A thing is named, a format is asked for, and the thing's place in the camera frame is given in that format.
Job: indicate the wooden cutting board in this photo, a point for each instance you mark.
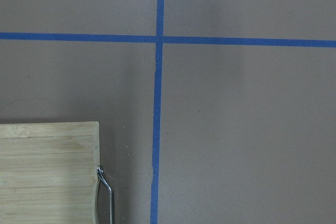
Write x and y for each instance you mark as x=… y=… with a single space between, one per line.
x=50 y=172

